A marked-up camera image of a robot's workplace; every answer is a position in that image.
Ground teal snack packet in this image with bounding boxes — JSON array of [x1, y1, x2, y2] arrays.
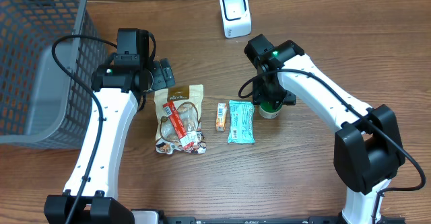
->
[[228, 100, 255, 144]]

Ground green lid jar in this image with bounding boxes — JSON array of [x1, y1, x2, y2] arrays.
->
[[259, 102, 283, 119]]

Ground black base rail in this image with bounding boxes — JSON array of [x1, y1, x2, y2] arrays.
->
[[131, 210, 407, 224]]

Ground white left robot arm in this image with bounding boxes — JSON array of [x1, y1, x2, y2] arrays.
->
[[44, 28, 175, 223]]

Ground grey plastic mesh basket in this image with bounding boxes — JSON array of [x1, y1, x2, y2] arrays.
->
[[1, 0, 107, 149]]

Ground red snack stick packet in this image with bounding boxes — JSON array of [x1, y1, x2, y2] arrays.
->
[[163, 102, 194, 151]]

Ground brown cookie bag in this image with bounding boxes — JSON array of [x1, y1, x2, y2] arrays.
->
[[154, 85, 207, 155]]

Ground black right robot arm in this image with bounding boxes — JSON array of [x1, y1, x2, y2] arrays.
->
[[244, 34, 405, 223]]

